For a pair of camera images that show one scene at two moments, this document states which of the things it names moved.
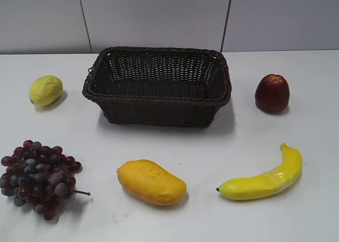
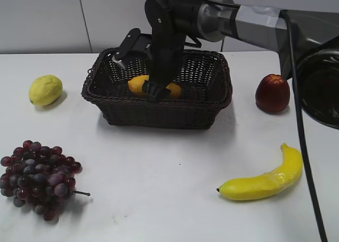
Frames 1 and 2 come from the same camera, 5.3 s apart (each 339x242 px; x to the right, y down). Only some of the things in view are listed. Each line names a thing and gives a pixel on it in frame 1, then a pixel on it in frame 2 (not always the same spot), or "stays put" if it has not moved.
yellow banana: [252, 187] stays put
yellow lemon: [46, 90] stays put
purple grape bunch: [40, 176] stays put
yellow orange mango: [151, 182] -> [135, 84]
